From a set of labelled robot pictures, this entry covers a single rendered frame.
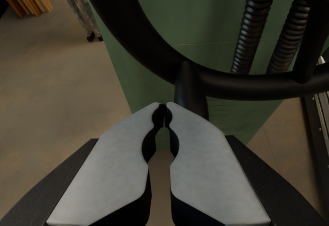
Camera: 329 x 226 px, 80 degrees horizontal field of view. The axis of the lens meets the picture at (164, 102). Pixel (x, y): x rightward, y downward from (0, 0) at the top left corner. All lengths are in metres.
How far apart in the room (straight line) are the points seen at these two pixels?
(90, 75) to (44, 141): 0.42
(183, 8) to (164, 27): 0.05
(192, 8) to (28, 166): 0.95
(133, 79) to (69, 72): 0.85
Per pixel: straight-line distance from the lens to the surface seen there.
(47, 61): 1.43
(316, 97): 1.02
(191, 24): 0.37
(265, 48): 0.45
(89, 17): 1.32
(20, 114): 1.26
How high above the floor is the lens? 0.85
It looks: 57 degrees down
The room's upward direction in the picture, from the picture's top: 5 degrees counter-clockwise
